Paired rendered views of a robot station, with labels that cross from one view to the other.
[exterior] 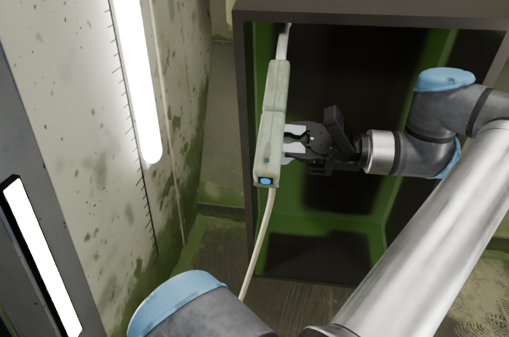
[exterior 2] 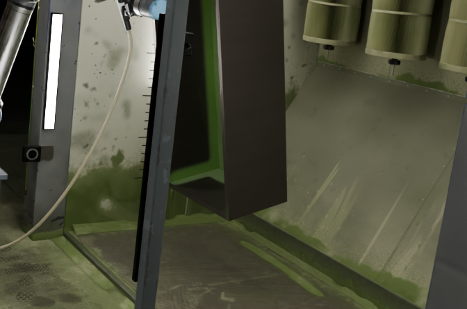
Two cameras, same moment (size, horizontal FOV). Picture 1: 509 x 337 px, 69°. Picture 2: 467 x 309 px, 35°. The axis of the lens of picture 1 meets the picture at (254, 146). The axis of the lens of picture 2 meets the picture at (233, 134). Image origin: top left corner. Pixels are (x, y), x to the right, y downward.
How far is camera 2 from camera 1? 3.19 m
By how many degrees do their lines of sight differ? 46
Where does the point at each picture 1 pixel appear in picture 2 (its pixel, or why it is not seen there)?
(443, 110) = not seen: outside the picture
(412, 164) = (142, 5)
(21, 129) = not seen: outside the picture
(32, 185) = (69, 26)
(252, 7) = not seen: outside the picture
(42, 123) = (88, 3)
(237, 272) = (198, 242)
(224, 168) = not seen: hidden behind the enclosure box
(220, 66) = (312, 84)
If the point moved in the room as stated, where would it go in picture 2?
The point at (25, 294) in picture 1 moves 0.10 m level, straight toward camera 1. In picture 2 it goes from (40, 80) to (35, 82)
